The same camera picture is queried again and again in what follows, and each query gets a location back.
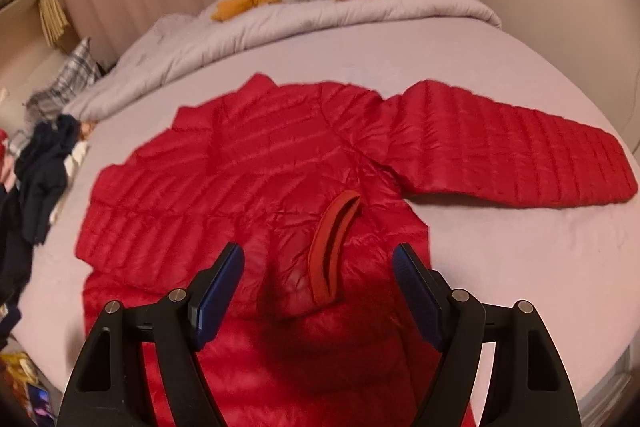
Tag navy garment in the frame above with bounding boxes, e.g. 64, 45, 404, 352
15, 114, 81, 245

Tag black garment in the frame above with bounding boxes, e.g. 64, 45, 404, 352
0, 187, 31, 308

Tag plaid pillow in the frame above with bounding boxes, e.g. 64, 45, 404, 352
25, 38, 101, 122

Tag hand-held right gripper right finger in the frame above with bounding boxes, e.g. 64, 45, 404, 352
391, 243, 583, 427

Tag white cloth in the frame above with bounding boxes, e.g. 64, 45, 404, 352
64, 142, 91, 180

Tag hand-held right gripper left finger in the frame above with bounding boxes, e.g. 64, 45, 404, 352
59, 242, 246, 427

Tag red down jacket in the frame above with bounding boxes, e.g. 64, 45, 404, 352
75, 74, 638, 427

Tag yellow packet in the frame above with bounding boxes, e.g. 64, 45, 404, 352
0, 352, 38, 390

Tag yellow fringed cloth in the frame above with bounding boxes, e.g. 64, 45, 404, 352
39, 0, 70, 48

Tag grey comforter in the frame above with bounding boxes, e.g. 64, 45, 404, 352
62, 0, 502, 122

